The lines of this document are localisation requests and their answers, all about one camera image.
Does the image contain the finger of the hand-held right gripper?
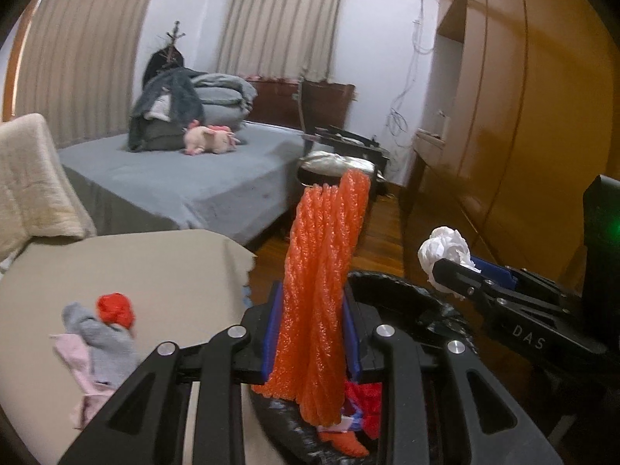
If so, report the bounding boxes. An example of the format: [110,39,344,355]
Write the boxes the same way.
[430,258,510,313]
[469,256,583,307]

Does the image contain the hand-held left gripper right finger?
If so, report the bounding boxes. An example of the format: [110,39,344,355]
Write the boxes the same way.
[341,293,565,465]

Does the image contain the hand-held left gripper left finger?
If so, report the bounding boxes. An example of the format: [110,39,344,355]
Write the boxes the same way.
[57,281,286,465]

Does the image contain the white tissue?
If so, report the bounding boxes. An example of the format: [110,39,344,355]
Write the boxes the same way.
[417,225,480,296]

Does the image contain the black bagged trash bin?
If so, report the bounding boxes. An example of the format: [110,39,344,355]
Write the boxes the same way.
[245,271,480,465]

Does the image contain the red mesh net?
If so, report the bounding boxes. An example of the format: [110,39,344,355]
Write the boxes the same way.
[345,382,381,439]

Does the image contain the long orange foam net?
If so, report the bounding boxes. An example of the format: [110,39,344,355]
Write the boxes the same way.
[249,170,371,427]

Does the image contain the small orange foam net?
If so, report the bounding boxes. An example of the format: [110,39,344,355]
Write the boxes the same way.
[317,429,371,458]

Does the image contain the beige tablecloth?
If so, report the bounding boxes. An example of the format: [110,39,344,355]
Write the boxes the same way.
[0,230,257,465]

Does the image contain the red crumpled ball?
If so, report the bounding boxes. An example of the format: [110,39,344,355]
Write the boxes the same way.
[96,293,136,332]

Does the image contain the grey sheeted bed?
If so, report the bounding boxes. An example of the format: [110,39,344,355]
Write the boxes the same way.
[58,121,311,248]

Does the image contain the wooden wardrobe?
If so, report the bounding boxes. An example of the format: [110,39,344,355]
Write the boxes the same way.
[402,0,620,296]

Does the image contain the grey cloth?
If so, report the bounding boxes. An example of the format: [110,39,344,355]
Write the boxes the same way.
[62,301,141,388]

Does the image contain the silver chair cushion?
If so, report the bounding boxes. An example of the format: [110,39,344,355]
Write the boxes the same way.
[299,151,376,175]

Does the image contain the pink cloth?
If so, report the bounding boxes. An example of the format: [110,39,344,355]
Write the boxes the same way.
[51,333,122,429]

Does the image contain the pink plush pig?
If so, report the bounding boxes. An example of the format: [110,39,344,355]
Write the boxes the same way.
[183,120,241,157]

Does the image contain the black office chair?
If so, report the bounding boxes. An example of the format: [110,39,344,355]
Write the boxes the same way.
[293,77,391,199]

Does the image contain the dark wooden headboard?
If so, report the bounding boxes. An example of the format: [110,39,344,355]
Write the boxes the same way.
[245,75,357,131]

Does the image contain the grey folded duvet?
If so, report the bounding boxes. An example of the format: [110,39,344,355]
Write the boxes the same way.
[191,72,257,112]

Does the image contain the beige quilt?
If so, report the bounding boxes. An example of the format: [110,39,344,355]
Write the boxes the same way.
[0,113,98,262]

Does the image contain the black jacket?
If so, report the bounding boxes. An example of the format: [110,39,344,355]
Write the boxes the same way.
[144,48,186,83]

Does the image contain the narrow beige curtain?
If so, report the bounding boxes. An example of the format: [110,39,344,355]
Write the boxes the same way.
[217,0,346,83]

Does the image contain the wooden coat rack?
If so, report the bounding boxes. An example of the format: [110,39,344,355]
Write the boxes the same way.
[144,20,187,83]

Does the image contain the wide beige curtain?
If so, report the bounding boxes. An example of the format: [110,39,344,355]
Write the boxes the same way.
[14,0,160,148]

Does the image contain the hanging wall cables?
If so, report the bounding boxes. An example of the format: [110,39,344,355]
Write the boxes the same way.
[385,0,437,151]

